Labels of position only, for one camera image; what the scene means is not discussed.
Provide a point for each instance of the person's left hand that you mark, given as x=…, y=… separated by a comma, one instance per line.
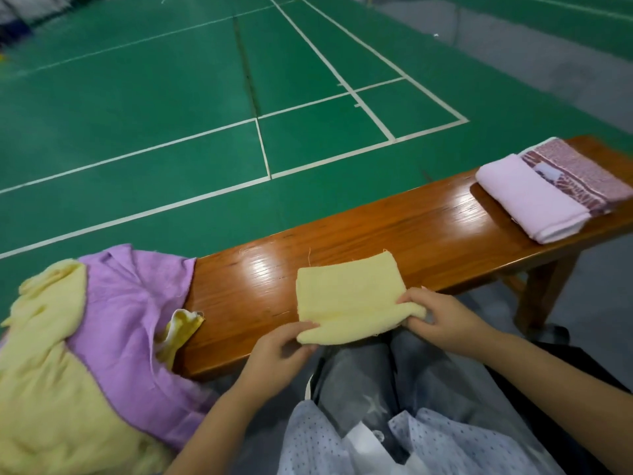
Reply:
x=272, y=361

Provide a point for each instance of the person's right hand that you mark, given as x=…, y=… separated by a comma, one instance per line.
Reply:
x=450, y=319

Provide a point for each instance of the yellow white striped cloth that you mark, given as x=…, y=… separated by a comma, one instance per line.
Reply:
x=180, y=333

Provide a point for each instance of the pale yellow towel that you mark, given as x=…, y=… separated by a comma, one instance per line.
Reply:
x=45, y=391
x=346, y=297

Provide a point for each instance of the light pink towel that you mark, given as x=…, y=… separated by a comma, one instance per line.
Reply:
x=529, y=198

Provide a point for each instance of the purple towel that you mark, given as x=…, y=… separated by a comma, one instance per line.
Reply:
x=129, y=331

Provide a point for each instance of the red patterned towel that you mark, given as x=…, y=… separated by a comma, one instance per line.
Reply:
x=589, y=173

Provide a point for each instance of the person's right forearm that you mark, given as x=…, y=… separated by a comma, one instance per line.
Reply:
x=564, y=391

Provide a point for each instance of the person's left forearm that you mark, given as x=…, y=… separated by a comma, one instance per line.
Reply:
x=213, y=435

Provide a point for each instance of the person's grey trousers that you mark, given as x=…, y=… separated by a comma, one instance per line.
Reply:
x=396, y=381

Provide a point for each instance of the brown wooden bench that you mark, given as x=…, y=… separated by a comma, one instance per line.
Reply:
x=396, y=232

